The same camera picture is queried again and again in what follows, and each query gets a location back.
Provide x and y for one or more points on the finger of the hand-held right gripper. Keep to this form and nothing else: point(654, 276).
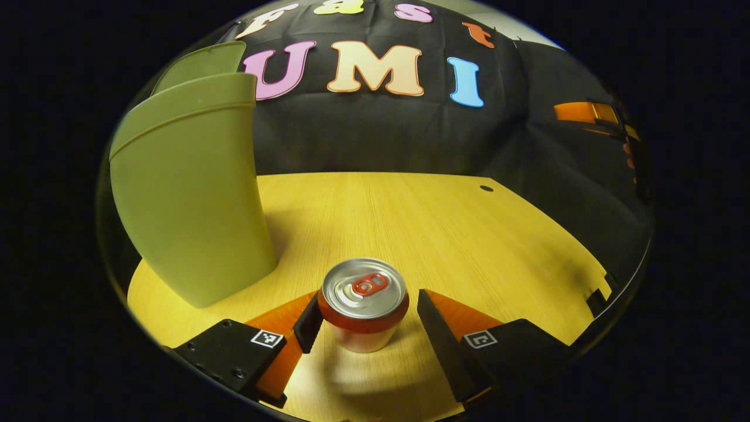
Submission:
point(580, 112)
point(630, 132)

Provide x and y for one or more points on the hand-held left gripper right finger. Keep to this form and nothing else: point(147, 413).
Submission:
point(442, 346)

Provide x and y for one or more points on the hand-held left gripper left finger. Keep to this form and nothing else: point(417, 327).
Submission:
point(307, 328)

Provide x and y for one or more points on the orange pop can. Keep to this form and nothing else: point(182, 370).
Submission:
point(363, 316)

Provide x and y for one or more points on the light green desktop garbage bin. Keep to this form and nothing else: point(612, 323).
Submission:
point(187, 205)

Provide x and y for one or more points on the wooden desktop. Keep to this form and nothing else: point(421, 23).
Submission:
point(457, 234)

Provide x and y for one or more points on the black backdrop cloth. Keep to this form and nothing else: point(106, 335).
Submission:
point(381, 135)

